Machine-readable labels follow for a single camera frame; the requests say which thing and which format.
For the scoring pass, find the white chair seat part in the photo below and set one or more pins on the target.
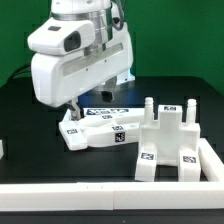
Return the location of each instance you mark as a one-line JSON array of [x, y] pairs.
[[161, 139]]

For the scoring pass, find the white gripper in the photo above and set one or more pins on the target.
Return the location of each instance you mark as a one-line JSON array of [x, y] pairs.
[[58, 79]]

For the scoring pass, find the white chair back panel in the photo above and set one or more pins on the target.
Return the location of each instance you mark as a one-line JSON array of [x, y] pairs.
[[109, 113]]

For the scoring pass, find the white long chair side front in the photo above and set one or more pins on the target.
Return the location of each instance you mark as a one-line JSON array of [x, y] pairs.
[[104, 136]]

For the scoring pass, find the white long chair side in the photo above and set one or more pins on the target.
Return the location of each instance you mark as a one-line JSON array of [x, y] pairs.
[[100, 121], [104, 136]]

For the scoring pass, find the white part at left edge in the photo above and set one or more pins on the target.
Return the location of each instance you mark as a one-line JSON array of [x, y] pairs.
[[1, 149]]

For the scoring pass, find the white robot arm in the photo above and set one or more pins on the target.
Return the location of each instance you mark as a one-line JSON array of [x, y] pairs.
[[106, 16]]

